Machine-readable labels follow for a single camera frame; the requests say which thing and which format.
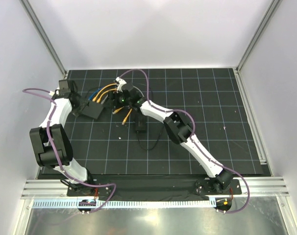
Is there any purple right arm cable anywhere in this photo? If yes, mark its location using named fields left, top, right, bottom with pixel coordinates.
left=117, top=69, right=250, bottom=214

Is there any right aluminium corner post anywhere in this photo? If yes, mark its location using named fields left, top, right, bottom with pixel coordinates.
left=235, top=0, right=282, bottom=73

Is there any black power adapter brick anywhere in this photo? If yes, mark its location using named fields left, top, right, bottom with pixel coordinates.
left=135, top=115, right=147, bottom=133

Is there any black grid cutting mat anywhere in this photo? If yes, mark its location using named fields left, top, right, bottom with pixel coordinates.
left=38, top=68, right=266, bottom=175

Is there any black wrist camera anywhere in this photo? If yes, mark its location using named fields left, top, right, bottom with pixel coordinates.
left=118, top=83, right=138, bottom=99
left=58, top=79, right=77, bottom=95

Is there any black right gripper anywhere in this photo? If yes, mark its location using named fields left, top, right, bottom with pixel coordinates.
left=102, top=90, right=131, bottom=111

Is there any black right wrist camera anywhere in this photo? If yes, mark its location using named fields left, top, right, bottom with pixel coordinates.
left=118, top=83, right=138, bottom=99

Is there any yellow ethernet cable inner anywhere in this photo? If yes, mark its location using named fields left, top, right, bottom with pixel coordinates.
left=96, top=91, right=114, bottom=103

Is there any aluminium front frame rail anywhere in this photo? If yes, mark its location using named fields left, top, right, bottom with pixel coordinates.
left=21, top=177, right=289, bottom=199

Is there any thin black power cord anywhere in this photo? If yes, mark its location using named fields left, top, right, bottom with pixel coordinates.
left=136, top=83, right=165, bottom=151

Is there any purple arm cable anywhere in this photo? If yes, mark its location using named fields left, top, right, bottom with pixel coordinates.
left=22, top=88, right=117, bottom=213
left=117, top=69, right=250, bottom=214

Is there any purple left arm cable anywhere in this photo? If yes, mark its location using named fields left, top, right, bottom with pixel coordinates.
left=22, top=88, right=117, bottom=213

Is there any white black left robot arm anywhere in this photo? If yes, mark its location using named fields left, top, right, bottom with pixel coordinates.
left=29, top=97, right=96, bottom=196

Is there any white slotted cable duct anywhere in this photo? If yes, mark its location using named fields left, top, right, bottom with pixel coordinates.
left=32, top=198, right=216, bottom=210

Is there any left aluminium corner post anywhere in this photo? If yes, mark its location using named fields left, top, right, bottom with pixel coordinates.
left=19, top=0, right=67, bottom=77

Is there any black network switch box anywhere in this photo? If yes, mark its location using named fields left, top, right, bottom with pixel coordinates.
left=85, top=100, right=104, bottom=120

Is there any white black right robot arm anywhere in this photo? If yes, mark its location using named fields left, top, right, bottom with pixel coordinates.
left=109, top=88, right=233, bottom=194

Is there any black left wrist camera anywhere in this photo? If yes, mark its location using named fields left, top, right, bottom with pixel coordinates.
left=58, top=79, right=77, bottom=95

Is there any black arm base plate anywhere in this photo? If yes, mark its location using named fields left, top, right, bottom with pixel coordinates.
left=66, top=178, right=242, bottom=197

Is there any yellow ethernet cable outer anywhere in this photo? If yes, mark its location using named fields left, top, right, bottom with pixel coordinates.
left=91, top=83, right=118, bottom=101

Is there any yellow ethernet cable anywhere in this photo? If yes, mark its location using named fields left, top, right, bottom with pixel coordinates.
left=96, top=91, right=114, bottom=103
left=91, top=83, right=118, bottom=101

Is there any aluminium corner post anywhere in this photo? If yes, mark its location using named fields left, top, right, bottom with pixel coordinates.
left=235, top=0, right=282, bottom=73
left=19, top=0, right=67, bottom=77

